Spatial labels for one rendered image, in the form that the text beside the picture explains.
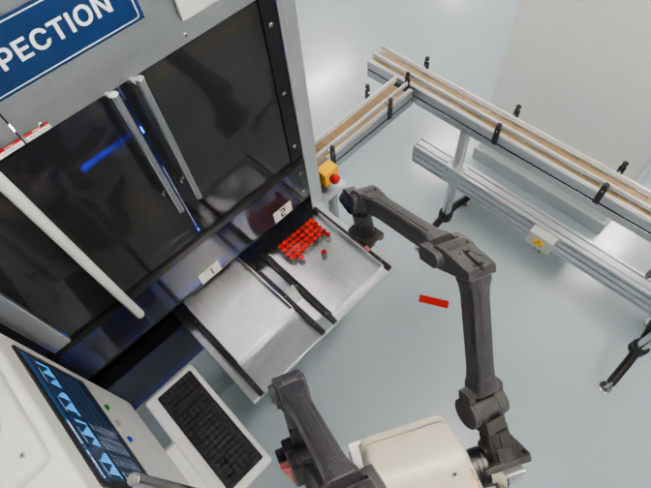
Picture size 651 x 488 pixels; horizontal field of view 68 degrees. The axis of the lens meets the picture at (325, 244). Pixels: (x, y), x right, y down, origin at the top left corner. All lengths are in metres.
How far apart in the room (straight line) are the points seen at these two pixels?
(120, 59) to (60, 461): 0.77
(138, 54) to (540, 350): 2.28
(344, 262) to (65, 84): 1.11
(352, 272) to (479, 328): 0.76
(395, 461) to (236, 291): 0.95
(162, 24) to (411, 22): 3.35
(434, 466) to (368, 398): 1.46
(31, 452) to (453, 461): 0.78
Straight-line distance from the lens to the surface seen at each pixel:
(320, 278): 1.77
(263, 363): 1.68
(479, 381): 1.19
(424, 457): 1.08
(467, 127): 2.23
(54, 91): 1.08
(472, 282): 1.06
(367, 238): 1.50
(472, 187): 2.49
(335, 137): 2.10
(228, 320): 1.76
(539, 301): 2.84
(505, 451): 1.27
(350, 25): 4.31
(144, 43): 1.13
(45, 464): 1.06
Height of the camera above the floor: 2.45
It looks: 59 degrees down
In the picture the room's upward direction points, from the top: 9 degrees counter-clockwise
